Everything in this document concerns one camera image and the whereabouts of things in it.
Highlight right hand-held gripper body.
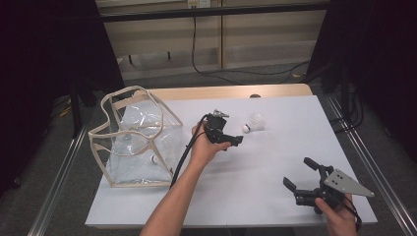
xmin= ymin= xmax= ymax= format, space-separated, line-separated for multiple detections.
xmin=294 ymin=165 xmax=376 ymax=210

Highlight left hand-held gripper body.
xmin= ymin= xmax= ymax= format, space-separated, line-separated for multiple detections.
xmin=204 ymin=109 xmax=230 ymax=146

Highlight clear plastic bag beige trim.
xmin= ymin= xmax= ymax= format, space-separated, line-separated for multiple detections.
xmin=87 ymin=85 xmax=184 ymax=189

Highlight person's left hand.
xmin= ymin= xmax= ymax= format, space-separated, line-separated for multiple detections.
xmin=190 ymin=119 xmax=232 ymax=170

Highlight person's right hand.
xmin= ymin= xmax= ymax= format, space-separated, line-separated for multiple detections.
xmin=314 ymin=193 xmax=359 ymax=236

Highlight light wooden cabinet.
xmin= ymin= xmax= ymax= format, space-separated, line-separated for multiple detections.
xmin=96 ymin=0 xmax=328 ymax=82

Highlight black horizontal bar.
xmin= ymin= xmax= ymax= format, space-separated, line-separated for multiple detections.
xmin=97 ymin=3 xmax=330 ymax=24

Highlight black curtain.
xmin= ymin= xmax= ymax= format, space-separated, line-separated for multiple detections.
xmin=0 ymin=0 xmax=126 ymax=198
xmin=306 ymin=0 xmax=417 ymax=161

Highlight black metal stand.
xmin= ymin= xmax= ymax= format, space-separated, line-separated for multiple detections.
xmin=70 ymin=75 xmax=99 ymax=137

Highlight right hand-held gripper cable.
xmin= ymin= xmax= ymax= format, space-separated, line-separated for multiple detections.
xmin=340 ymin=196 xmax=363 ymax=231

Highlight black floor cables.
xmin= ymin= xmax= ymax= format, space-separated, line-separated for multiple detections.
xmin=328 ymin=83 xmax=365 ymax=134

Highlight black wall socket cable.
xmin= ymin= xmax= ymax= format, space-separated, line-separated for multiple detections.
xmin=191 ymin=16 xmax=311 ymax=86

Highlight white wall socket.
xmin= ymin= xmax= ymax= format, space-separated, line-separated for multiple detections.
xmin=187 ymin=0 xmax=211 ymax=9

